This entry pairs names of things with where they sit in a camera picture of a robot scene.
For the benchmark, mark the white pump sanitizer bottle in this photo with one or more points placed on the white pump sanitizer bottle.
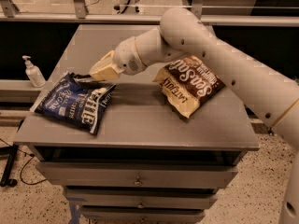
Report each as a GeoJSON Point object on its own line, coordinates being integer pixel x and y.
{"type": "Point", "coordinates": [33, 72]}

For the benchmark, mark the brown sea salt chip bag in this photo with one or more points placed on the brown sea salt chip bag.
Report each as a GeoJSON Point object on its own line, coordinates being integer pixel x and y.
{"type": "Point", "coordinates": [187, 84]}

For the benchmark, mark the rxbar chocolate bar wrapper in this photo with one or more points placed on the rxbar chocolate bar wrapper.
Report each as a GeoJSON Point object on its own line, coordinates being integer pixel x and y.
{"type": "Point", "coordinates": [82, 78]}

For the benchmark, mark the black stand leg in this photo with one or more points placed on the black stand leg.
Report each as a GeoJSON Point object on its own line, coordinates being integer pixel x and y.
{"type": "Point", "coordinates": [10, 153]}

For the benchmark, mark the metal railing frame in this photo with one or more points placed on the metal railing frame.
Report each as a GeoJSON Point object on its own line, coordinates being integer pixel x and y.
{"type": "Point", "coordinates": [211, 12]}

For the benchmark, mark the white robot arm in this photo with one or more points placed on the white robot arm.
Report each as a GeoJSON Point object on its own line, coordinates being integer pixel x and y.
{"type": "Point", "coordinates": [272, 97]}

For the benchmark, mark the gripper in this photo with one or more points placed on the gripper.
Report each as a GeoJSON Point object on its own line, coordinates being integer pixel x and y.
{"type": "Point", "coordinates": [127, 58]}

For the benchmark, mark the grey drawer cabinet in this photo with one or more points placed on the grey drawer cabinet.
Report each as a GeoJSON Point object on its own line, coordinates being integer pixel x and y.
{"type": "Point", "coordinates": [147, 164]}

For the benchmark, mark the blue kettle chip bag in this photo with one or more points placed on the blue kettle chip bag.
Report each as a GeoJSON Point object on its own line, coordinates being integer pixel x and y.
{"type": "Point", "coordinates": [79, 104]}

